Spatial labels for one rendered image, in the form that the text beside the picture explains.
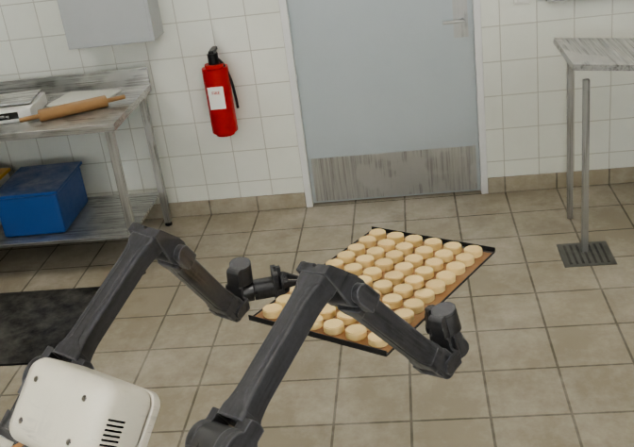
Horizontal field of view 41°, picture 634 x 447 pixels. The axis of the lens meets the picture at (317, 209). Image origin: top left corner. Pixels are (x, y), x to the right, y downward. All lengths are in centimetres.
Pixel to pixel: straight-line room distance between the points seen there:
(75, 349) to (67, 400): 30
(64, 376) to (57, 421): 7
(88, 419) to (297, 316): 40
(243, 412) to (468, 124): 377
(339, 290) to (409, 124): 351
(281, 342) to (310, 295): 10
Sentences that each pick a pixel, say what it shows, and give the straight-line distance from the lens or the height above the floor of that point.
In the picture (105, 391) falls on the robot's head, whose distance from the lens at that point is 145.
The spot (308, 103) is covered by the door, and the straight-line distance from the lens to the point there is 503.
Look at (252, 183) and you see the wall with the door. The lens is 522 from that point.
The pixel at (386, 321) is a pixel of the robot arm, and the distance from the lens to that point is 173.
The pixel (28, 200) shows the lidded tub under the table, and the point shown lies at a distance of 491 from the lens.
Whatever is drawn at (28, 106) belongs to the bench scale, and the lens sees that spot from 480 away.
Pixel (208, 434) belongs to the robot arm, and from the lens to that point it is 148.
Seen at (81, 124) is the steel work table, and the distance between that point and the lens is 452.
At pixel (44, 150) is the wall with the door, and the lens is 549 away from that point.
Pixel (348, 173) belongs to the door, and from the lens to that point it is 516.
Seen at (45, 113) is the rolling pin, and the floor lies 92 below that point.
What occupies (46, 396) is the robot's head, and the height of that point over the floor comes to 129.
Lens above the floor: 210
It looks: 24 degrees down
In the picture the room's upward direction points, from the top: 7 degrees counter-clockwise
